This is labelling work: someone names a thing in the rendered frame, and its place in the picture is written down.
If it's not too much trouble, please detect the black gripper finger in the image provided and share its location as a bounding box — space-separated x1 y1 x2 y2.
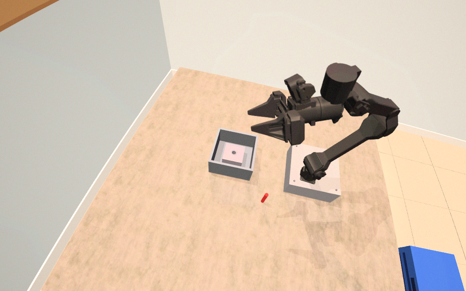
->
248 94 275 118
251 112 288 143

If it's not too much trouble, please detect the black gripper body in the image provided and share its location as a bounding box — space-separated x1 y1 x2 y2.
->
273 91 321 146

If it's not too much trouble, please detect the red peg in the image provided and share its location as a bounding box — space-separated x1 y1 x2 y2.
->
261 193 268 203

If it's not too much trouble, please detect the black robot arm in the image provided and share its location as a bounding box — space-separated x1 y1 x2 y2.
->
284 62 400 184

